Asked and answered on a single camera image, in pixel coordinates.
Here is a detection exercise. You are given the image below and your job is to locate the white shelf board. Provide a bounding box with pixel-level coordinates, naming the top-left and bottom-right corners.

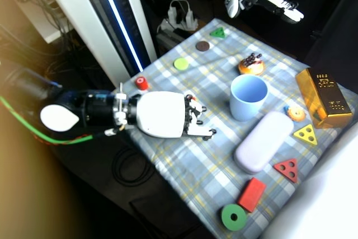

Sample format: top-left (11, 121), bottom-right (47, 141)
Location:
top-left (16, 0), bottom-right (75, 44)

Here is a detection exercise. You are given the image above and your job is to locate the brown sandwich cookie toy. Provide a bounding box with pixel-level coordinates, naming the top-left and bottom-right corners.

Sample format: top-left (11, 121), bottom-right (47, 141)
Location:
top-left (195, 40), bottom-right (210, 52)

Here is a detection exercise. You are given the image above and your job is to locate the green cable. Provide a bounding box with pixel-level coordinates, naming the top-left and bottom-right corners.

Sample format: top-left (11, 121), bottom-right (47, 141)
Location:
top-left (0, 96), bottom-right (93, 142)

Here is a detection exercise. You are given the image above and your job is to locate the white power strip with plugs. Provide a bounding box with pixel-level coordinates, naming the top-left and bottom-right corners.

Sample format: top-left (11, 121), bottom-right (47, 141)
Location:
top-left (156, 1), bottom-right (200, 33)

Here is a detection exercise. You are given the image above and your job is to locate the light blue plastic cup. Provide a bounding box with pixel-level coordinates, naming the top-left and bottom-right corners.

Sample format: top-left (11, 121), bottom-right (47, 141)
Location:
top-left (229, 74), bottom-right (269, 122)

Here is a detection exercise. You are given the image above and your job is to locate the round butter cookie toy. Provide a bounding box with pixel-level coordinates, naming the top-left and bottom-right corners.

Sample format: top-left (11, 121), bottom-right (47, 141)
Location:
top-left (287, 106), bottom-right (307, 123)

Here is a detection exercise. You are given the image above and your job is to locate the lavender glasses case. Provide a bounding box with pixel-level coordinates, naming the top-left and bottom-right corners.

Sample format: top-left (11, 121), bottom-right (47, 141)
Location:
top-left (233, 111), bottom-right (295, 175)

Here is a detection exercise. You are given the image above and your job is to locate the yellow triangle block with holes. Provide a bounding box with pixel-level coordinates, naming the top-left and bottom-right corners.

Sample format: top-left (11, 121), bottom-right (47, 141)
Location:
top-left (293, 124), bottom-right (318, 147)

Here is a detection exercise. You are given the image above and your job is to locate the chocolate berry cupcake toy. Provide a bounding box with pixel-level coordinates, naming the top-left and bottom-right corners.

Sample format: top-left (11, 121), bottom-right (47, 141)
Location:
top-left (238, 52), bottom-right (265, 76)

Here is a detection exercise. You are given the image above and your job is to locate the green sandwich cookie toy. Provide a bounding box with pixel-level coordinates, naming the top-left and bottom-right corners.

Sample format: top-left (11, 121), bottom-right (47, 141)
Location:
top-left (173, 57), bottom-right (190, 71)

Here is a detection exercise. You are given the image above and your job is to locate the red cylinder block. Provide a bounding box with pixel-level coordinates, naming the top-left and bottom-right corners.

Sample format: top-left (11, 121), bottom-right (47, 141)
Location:
top-left (134, 76), bottom-right (149, 91)

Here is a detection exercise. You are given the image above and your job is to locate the red triangle block with holes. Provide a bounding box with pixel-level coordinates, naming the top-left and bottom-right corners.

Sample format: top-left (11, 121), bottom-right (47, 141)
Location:
top-left (273, 158), bottom-right (299, 184)

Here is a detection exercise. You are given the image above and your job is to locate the blue plaid tablecloth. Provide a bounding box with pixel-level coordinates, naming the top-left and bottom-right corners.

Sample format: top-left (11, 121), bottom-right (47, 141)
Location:
top-left (120, 18), bottom-right (358, 239)

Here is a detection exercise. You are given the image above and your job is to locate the red rectangular block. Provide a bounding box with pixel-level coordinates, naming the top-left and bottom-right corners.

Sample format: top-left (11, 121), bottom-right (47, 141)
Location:
top-left (237, 177), bottom-right (267, 213)

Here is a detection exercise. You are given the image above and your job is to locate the green triangle block with holes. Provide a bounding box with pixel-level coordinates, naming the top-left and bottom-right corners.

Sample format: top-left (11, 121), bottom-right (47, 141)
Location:
top-left (209, 27), bottom-right (226, 39)

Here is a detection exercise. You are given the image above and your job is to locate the black cable coil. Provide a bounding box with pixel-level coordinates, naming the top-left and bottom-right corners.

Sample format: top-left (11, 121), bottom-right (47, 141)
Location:
top-left (112, 146), bottom-right (156, 187)

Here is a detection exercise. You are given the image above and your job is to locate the white column with blue light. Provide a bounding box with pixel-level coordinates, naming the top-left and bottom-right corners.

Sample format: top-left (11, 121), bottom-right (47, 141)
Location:
top-left (36, 0), bottom-right (157, 88)

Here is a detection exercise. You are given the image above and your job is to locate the striped ring stack toy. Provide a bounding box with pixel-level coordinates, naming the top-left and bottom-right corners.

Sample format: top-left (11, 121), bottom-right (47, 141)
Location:
top-left (220, 203), bottom-right (248, 232)

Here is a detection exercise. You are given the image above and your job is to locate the shiny gold bar box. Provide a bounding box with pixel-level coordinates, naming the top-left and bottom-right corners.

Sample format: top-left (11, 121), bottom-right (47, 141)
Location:
top-left (295, 67), bottom-right (354, 130)

